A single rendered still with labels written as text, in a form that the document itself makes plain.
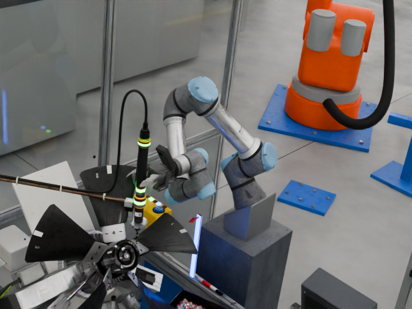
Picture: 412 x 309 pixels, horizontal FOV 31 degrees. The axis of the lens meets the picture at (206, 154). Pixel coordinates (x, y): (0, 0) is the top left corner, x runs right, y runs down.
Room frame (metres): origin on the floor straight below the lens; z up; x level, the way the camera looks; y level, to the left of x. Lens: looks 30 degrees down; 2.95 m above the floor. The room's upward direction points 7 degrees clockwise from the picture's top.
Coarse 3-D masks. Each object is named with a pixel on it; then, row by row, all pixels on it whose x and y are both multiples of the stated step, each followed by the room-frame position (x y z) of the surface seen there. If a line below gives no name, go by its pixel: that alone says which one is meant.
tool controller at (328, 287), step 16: (320, 272) 2.22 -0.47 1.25; (304, 288) 2.16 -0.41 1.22; (320, 288) 2.15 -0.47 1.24; (336, 288) 2.15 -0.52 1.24; (352, 288) 2.15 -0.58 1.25; (304, 304) 2.17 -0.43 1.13; (320, 304) 2.11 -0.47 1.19; (336, 304) 2.08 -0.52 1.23; (352, 304) 2.08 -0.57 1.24; (368, 304) 2.08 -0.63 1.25
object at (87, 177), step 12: (96, 168) 2.45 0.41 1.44; (120, 168) 2.47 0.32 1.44; (132, 168) 2.48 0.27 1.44; (84, 180) 2.42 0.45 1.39; (96, 180) 2.43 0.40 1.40; (108, 180) 2.43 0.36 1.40; (120, 180) 2.44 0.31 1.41; (120, 192) 2.40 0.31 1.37; (132, 192) 2.41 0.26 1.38; (96, 204) 2.37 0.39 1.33; (108, 204) 2.37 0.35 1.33; (120, 204) 2.37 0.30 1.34; (96, 216) 2.35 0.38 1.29; (108, 216) 2.34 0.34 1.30; (120, 216) 2.34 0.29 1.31
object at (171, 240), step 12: (168, 216) 2.55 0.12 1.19; (156, 228) 2.46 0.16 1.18; (168, 228) 2.48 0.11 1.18; (180, 228) 2.51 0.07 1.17; (144, 240) 2.37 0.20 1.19; (156, 240) 2.38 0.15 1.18; (168, 240) 2.41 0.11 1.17; (180, 240) 2.44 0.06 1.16; (192, 240) 2.47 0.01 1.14; (180, 252) 2.37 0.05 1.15; (192, 252) 2.41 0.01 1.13
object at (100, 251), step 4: (96, 244) 2.21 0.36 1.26; (100, 244) 2.22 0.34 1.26; (104, 244) 2.22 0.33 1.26; (92, 248) 2.21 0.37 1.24; (96, 248) 2.21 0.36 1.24; (100, 248) 2.22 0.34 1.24; (104, 248) 2.23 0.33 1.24; (88, 252) 2.20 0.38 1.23; (92, 252) 2.21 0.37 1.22; (100, 252) 2.22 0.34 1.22; (104, 252) 2.23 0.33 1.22; (88, 256) 2.20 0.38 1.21; (92, 256) 2.21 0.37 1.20; (96, 256) 2.22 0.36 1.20; (100, 256) 2.22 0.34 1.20; (88, 260) 2.20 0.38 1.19; (92, 260) 2.21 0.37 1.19; (96, 260) 2.22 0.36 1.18
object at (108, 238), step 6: (102, 228) 2.32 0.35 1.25; (108, 228) 2.32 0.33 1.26; (114, 228) 2.32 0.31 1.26; (120, 228) 2.32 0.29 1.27; (102, 234) 2.31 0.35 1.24; (108, 234) 2.31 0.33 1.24; (114, 234) 2.30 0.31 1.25; (120, 234) 2.30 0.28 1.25; (108, 240) 2.29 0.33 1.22; (114, 240) 2.29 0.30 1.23
